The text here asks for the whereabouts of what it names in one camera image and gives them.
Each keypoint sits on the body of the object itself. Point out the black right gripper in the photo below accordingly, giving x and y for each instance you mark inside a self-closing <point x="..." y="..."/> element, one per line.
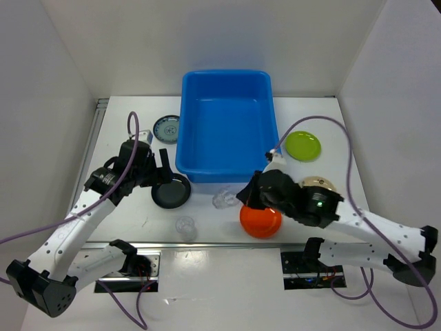
<point x="248" y="193"/>

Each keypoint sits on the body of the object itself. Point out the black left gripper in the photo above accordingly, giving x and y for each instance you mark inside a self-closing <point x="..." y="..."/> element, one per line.
<point x="159" y="175"/>

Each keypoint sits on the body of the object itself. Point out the clear plastic cup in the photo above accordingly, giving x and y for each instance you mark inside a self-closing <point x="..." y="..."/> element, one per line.
<point x="225" y="198"/>
<point x="186" y="228"/>

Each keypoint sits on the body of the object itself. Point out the black round plate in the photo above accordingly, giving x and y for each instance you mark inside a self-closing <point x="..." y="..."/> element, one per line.
<point x="172" y="195"/>

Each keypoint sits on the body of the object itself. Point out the orange round plate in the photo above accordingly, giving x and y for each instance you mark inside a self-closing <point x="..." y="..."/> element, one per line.
<point x="260" y="224"/>

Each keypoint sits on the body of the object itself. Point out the blue patterned ceramic plate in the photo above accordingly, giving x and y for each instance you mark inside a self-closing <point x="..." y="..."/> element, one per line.
<point x="166" y="129"/>

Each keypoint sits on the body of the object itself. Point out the lime green plate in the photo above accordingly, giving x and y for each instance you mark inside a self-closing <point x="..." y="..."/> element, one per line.
<point x="303" y="146"/>

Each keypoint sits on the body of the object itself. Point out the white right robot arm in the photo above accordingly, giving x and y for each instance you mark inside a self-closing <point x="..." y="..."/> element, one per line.
<point x="403" y="251"/>

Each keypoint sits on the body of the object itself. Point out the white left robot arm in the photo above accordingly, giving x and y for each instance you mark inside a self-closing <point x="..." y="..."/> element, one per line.
<point x="49" y="278"/>

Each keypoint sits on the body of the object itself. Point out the blue plastic bin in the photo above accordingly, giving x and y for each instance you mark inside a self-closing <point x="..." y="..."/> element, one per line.
<point x="227" y="124"/>

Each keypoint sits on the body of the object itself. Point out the beige plate right side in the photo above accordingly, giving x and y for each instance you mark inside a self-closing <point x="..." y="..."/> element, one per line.
<point x="318" y="181"/>

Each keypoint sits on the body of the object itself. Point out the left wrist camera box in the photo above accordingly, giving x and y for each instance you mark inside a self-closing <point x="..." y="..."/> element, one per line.
<point x="144" y="136"/>

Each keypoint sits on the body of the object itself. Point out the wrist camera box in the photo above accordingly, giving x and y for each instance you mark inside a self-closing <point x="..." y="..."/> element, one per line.
<point x="275" y="161"/>
<point x="144" y="136"/>

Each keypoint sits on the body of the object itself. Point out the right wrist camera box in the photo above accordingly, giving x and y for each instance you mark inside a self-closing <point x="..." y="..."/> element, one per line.
<point x="275" y="161"/>

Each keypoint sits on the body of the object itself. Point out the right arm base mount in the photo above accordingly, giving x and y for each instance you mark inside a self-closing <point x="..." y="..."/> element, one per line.
<point x="297" y="275"/>

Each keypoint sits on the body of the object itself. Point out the aluminium frame rail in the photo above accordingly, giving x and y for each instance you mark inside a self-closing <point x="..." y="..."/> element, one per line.
<point x="139" y="221"/>

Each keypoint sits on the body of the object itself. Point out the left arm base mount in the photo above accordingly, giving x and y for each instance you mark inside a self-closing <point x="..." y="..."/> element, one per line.
<point x="147" y="271"/>

